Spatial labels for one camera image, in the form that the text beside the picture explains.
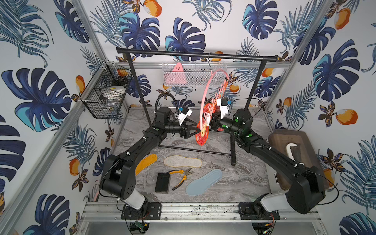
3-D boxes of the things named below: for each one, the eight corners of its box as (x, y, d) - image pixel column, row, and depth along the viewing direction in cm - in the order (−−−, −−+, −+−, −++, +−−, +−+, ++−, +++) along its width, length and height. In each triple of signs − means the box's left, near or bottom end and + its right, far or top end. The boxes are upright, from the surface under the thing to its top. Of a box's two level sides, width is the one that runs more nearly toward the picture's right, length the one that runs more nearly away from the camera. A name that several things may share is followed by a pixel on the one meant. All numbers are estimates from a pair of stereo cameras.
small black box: (156, 193, 82) (154, 191, 79) (158, 175, 89) (157, 173, 85) (168, 193, 82) (168, 191, 79) (170, 175, 89) (169, 173, 85)
